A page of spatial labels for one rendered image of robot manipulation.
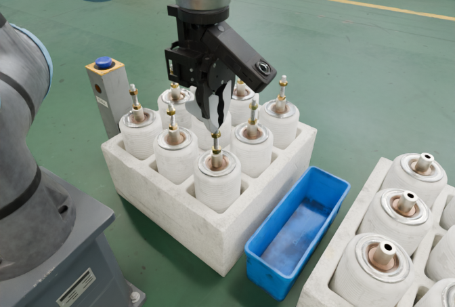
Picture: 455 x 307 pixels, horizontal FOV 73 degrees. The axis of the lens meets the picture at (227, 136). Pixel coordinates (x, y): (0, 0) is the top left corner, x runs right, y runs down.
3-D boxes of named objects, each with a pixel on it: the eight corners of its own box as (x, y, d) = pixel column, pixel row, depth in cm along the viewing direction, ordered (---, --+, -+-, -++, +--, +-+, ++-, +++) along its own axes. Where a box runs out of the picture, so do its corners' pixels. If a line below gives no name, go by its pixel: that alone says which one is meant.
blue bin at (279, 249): (282, 310, 64) (290, 282, 56) (240, 276, 69) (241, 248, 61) (340, 214, 82) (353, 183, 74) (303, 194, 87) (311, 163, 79)
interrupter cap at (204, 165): (216, 184, 57) (216, 182, 57) (189, 164, 61) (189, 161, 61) (244, 164, 61) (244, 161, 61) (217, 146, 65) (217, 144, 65)
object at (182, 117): (205, 152, 90) (202, 99, 78) (175, 165, 86) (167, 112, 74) (188, 134, 96) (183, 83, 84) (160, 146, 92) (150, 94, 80)
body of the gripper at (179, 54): (196, 66, 55) (191, -7, 47) (237, 78, 51) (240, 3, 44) (167, 85, 50) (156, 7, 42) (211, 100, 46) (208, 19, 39)
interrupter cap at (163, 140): (183, 125, 71) (182, 122, 70) (199, 143, 66) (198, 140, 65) (152, 136, 68) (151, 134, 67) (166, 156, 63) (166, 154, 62)
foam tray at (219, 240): (223, 278, 69) (223, 232, 57) (116, 192, 87) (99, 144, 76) (306, 176, 92) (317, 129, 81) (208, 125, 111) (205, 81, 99)
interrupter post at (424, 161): (425, 175, 59) (432, 162, 57) (412, 169, 60) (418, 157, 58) (428, 168, 60) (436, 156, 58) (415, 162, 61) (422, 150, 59)
